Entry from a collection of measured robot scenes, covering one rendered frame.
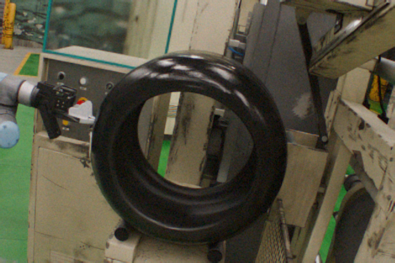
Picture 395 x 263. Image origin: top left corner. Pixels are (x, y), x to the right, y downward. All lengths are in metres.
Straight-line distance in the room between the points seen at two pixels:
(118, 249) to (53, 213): 0.84
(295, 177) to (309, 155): 0.09
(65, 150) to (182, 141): 0.64
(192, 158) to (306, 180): 0.41
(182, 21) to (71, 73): 2.91
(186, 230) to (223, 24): 0.68
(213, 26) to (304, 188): 0.63
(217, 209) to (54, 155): 0.86
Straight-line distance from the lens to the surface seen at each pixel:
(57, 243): 2.17
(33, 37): 10.34
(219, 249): 1.26
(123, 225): 1.28
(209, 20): 1.43
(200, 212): 1.43
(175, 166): 1.54
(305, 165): 1.46
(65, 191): 2.01
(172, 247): 1.43
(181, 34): 4.69
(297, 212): 1.53
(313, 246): 1.63
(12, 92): 1.33
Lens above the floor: 1.58
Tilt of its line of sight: 16 degrees down
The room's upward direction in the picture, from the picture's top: 11 degrees clockwise
